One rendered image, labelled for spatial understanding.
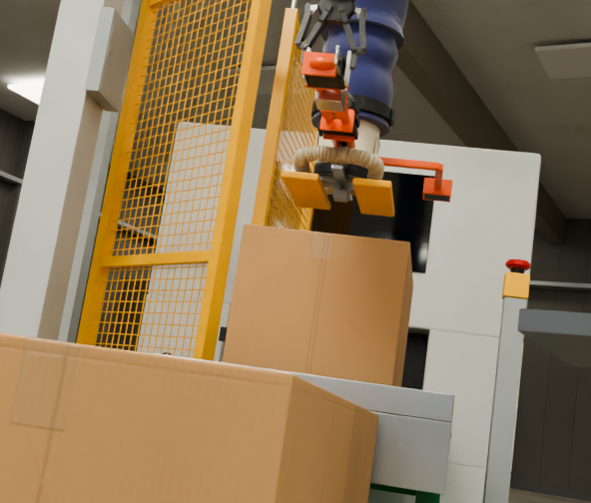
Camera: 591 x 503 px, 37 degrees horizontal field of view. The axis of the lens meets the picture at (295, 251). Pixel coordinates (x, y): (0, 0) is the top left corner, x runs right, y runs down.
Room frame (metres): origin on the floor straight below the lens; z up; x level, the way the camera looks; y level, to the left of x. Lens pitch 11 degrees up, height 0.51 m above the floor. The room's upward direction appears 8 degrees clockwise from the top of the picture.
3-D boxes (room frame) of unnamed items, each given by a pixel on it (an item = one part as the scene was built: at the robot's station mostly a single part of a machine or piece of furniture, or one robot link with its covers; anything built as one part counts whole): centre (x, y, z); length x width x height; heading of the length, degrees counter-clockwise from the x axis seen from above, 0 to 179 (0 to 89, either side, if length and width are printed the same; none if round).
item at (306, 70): (1.76, 0.00, 1.24); 0.08 x 0.07 x 0.05; 171
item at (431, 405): (1.97, -0.04, 0.58); 0.70 x 0.03 x 0.06; 80
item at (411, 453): (1.96, -0.04, 0.48); 0.70 x 0.03 x 0.15; 80
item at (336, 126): (2.11, -0.06, 1.25); 0.10 x 0.08 x 0.06; 81
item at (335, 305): (2.32, -0.12, 0.75); 0.60 x 0.40 x 0.40; 170
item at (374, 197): (2.34, -0.20, 1.15); 0.34 x 0.10 x 0.05; 171
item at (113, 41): (2.86, 0.73, 1.62); 0.20 x 0.05 x 0.30; 170
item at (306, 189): (2.37, -0.01, 1.15); 0.34 x 0.10 x 0.05; 171
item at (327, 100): (1.90, -0.03, 1.24); 0.07 x 0.07 x 0.04; 81
